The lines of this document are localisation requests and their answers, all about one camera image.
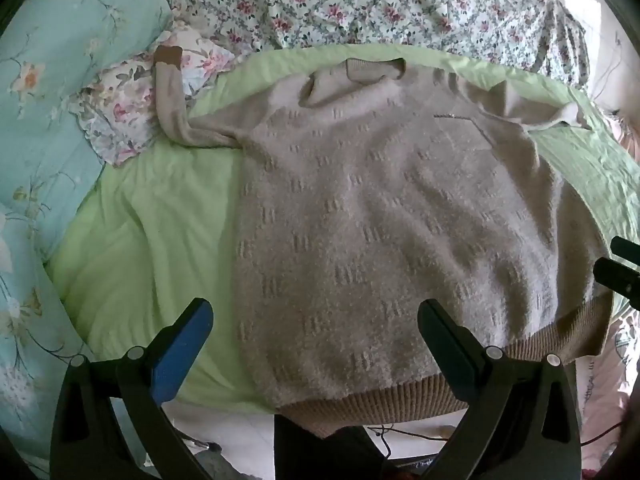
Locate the red flowered white quilt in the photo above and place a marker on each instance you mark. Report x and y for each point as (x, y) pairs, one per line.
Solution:
(380, 0)

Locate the small pastel flowered pillow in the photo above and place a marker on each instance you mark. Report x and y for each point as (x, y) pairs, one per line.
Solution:
(125, 105)

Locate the pink printed cloth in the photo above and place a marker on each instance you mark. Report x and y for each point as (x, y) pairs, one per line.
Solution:
(607, 385)

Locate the light green bed sheet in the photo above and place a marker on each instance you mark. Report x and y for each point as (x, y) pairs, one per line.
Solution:
(165, 240)

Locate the dark cloth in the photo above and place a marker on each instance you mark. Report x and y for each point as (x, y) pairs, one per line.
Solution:
(320, 452)

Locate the teal flowered duvet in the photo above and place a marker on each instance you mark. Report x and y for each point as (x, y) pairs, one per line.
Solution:
(55, 110)

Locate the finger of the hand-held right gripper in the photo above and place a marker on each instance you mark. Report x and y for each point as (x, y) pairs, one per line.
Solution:
(620, 280)
(627, 249)

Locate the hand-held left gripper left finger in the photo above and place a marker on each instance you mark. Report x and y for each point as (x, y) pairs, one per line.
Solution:
(182, 350)

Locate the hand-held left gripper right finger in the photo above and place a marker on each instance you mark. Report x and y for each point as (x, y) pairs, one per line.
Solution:
(450, 355)

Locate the beige knitted sweater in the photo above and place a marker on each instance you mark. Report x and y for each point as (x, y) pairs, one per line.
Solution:
(380, 220)

